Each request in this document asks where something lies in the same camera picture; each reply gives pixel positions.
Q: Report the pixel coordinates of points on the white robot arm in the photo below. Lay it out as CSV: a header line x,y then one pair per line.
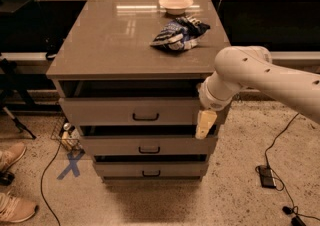
x,y
238,67

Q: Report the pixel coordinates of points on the grey top drawer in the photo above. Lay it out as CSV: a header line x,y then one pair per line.
x,y
130,111

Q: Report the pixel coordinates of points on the black tripod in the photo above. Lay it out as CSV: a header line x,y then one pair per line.
x,y
14,94

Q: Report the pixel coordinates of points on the black plug connector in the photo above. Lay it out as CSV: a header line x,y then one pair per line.
x,y
296,220

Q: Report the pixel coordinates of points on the grey bottom drawer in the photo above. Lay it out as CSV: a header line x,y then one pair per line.
x,y
165,169

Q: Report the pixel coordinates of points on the grey drawer cabinet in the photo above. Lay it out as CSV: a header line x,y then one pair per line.
x,y
107,54

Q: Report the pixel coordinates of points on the grey middle drawer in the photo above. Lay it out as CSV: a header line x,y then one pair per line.
x,y
158,145

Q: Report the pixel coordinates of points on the beige sneaker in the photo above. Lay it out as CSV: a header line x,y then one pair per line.
x,y
12,155
14,209

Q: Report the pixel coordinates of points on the black power adapter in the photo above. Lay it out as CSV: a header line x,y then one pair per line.
x,y
266,177

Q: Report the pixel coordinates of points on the blue white chip bag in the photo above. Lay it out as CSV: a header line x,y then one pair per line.
x,y
180,34

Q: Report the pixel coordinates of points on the white bowl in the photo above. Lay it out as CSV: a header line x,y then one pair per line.
x,y
175,7

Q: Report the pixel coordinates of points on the upper beige sneaker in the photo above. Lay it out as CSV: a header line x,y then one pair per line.
x,y
12,155

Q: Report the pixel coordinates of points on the blue tape cross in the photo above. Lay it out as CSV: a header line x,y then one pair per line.
x,y
73,159

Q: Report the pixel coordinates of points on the grey drawer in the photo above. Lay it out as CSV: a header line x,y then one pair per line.
x,y
158,145
165,169
130,111

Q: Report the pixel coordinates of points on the wire basket with items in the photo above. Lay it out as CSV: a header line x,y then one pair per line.
x,y
66,135

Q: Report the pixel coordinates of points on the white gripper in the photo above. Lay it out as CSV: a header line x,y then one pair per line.
x,y
210,100

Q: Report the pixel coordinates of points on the lower beige sneaker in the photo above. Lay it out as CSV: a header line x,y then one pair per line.
x,y
14,209

